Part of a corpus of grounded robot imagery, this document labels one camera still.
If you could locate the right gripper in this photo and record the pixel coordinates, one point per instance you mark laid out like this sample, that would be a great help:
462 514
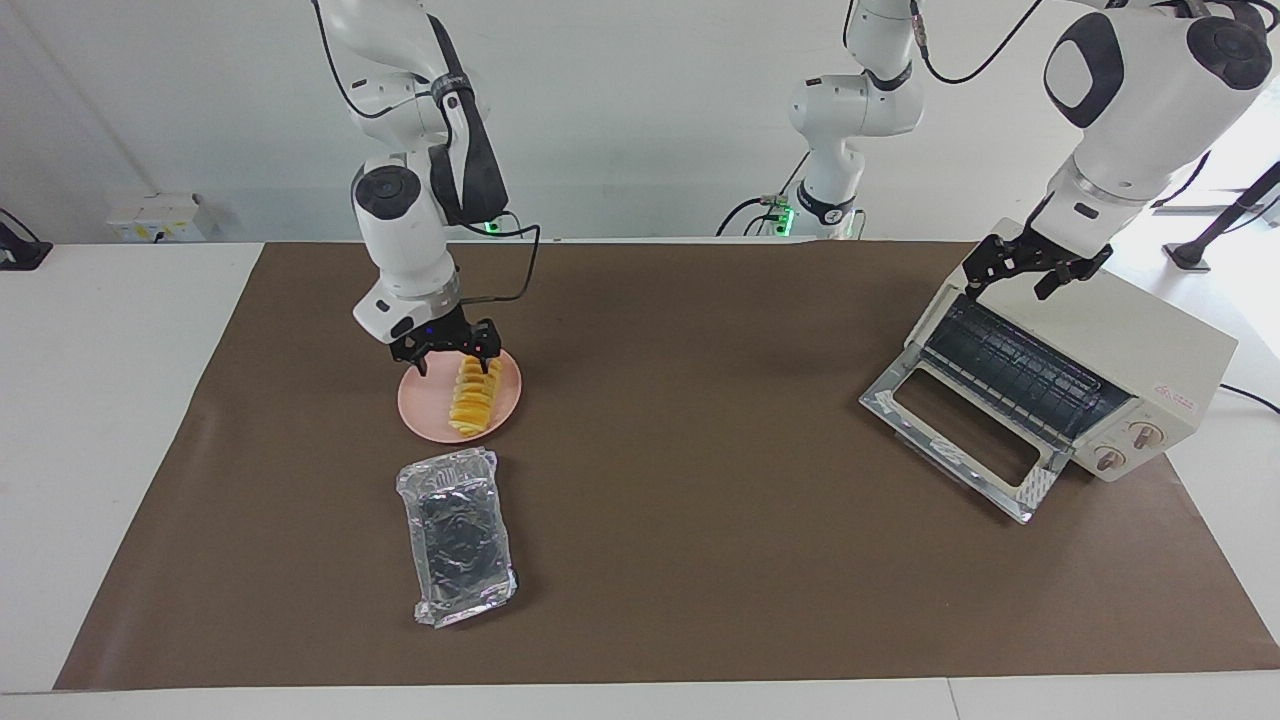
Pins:
440 332

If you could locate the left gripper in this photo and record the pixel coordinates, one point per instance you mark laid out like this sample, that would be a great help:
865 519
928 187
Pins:
1038 232

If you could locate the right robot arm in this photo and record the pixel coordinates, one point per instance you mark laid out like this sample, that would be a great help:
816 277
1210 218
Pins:
408 250

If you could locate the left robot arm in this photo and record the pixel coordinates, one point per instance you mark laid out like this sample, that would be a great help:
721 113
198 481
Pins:
1130 110

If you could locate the yellow sliced bread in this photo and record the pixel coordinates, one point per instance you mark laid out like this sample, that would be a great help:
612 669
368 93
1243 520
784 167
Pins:
474 398

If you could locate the cream toaster oven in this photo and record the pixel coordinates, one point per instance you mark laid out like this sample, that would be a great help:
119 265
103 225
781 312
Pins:
1120 350

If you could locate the pink plate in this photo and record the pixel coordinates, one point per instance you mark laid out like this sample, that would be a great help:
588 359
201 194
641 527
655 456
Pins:
425 405

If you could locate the foil-lined black tray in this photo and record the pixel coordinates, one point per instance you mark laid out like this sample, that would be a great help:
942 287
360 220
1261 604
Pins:
462 535

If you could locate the black stand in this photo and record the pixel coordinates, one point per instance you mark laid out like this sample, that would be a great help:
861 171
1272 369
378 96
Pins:
22 250
1222 215

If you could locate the white wall socket box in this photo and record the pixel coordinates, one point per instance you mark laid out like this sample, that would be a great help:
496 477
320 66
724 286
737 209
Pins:
160 218

